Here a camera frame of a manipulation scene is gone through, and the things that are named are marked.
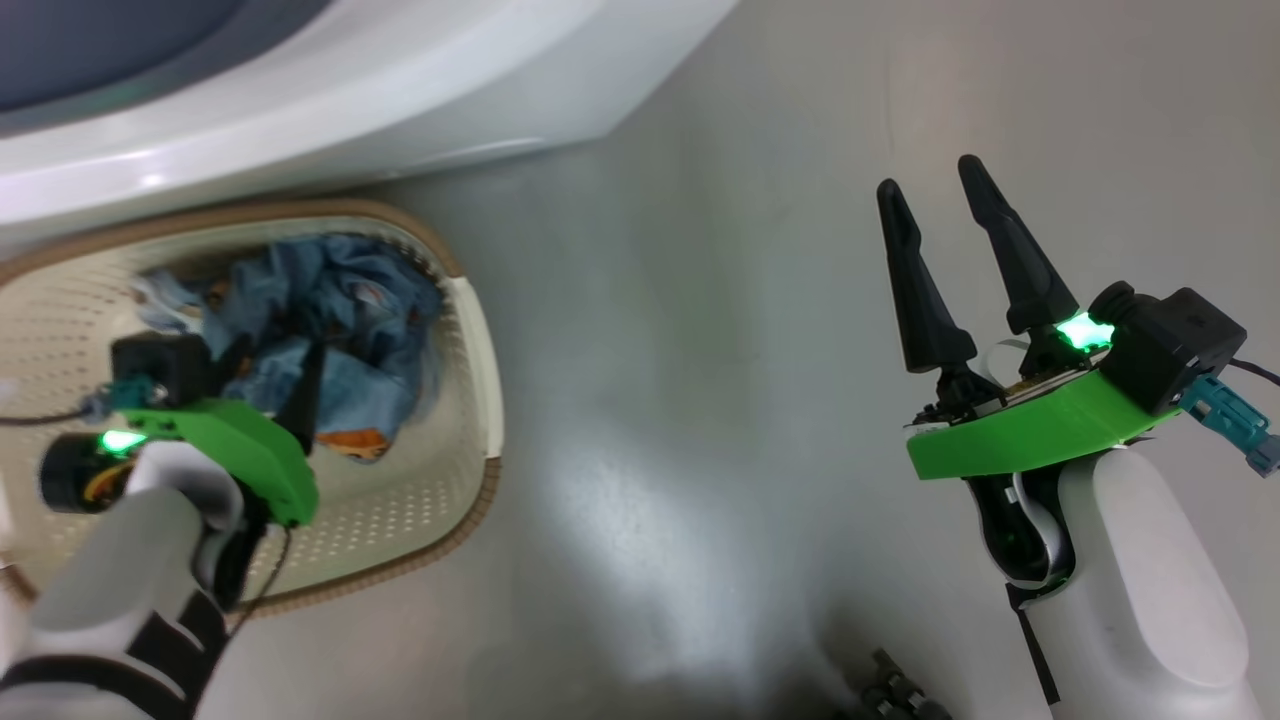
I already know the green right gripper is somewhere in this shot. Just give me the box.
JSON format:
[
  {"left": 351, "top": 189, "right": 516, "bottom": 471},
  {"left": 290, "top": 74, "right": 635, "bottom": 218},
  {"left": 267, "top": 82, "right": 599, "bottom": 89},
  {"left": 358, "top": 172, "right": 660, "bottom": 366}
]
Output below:
[{"left": 877, "top": 154, "right": 1181, "bottom": 596}]

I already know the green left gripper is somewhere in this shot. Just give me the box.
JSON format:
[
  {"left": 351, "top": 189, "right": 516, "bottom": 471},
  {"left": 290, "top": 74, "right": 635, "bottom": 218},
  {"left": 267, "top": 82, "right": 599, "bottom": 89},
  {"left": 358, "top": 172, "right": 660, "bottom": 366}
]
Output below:
[{"left": 120, "top": 338, "right": 326, "bottom": 528}]

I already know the white front-load washing machine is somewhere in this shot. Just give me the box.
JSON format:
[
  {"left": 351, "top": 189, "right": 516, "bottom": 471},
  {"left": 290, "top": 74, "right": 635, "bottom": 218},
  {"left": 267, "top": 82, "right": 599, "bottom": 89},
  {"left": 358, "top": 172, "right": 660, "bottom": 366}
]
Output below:
[{"left": 0, "top": 0, "right": 741, "bottom": 251}]

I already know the grey rubber door gasket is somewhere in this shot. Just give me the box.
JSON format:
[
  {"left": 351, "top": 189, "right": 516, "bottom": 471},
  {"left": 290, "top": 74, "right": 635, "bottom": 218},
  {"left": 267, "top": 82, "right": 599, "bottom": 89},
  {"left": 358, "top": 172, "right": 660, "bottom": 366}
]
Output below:
[{"left": 0, "top": 0, "right": 336, "bottom": 136}]

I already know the cream perforated laundry basket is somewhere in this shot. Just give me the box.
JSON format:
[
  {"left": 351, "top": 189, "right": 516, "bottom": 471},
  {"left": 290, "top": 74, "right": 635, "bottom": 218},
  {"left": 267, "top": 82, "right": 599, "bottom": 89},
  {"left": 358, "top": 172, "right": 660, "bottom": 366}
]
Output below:
[{"left": 0, "top": 198, "right": 504, "bottom": 616}]

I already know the teal left camera connector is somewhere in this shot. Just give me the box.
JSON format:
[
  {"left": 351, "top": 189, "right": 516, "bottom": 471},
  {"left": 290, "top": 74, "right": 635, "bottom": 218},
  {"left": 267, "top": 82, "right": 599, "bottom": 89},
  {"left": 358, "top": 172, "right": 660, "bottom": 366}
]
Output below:
[{"left": 85, "top": 378, "right": 166, "bottom": 416}]

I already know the teal camera connector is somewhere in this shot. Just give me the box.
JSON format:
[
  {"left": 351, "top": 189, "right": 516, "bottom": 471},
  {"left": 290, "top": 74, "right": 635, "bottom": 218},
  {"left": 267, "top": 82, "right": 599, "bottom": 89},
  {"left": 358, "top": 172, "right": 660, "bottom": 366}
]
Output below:
[
  {"left": 85, "top": 378, "right": 166, "bottom": 416},
  {"left": 1180, "top": 375, "right": 1280, "bottom": 476}
]

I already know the thin black left gripper cable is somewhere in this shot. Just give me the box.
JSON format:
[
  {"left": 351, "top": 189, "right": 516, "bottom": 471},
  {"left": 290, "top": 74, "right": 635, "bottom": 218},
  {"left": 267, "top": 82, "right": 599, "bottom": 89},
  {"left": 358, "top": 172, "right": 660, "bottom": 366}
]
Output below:
[{"left": 235, "top": 525, "right": 294, "bottom": 626}]

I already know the black left camera cable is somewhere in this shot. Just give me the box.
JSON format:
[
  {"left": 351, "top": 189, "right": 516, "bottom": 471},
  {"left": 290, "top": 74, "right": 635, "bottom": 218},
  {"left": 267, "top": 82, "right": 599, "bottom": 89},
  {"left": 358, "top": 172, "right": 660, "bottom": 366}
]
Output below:
[{"left": 0, "top": 404, "right": 101, "bottom": 429}]

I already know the teal right camera connector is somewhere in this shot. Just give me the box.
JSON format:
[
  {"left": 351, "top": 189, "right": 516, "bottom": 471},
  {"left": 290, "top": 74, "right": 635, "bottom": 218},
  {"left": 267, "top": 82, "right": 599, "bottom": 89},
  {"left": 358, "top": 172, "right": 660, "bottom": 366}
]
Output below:
[{"left": 1180, "top": 375, "right": 1280, "bottom": 476}]

